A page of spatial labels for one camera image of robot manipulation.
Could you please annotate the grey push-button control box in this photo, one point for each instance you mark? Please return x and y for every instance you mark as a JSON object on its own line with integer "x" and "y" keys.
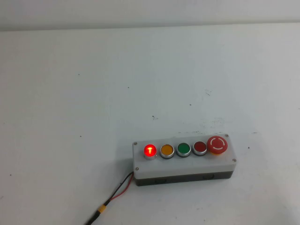
{"x": 187, "y": 165}

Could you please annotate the red illuminated dome button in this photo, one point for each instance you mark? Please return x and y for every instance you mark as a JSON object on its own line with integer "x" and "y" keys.
{"x": 150, "y": 150}

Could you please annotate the red mushroom emergency stop button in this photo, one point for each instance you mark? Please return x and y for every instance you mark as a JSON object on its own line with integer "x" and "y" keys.
{"x": 217, "y": 144}

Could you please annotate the green round push button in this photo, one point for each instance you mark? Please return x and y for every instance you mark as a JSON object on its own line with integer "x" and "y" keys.
{"x": 183, "y": 148}

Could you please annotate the yellow round push button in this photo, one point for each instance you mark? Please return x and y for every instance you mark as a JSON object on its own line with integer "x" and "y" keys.
{"x": 167, "y": 150}

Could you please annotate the dark red flat push button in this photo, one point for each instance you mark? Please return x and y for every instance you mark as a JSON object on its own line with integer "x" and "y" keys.
{"x": 200, "y": 147}

